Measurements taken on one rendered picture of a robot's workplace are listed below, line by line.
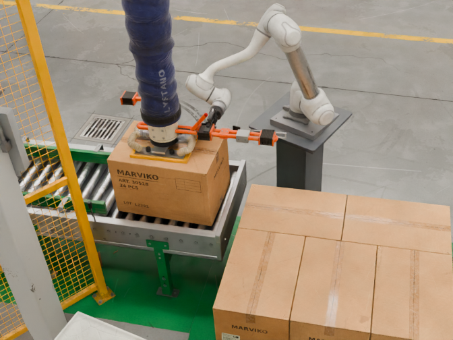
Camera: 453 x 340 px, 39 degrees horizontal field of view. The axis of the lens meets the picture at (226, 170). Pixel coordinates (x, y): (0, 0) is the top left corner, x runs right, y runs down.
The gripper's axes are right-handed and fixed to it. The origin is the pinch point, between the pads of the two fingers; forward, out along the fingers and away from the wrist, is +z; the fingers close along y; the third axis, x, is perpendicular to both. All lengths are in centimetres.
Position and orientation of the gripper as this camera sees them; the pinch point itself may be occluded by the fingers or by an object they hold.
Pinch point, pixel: (207, 131)
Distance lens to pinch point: 356.0
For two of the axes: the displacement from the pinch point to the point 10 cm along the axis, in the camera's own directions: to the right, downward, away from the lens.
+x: -9.7, -1.1, 2.1
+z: -2.3, 6.2, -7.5
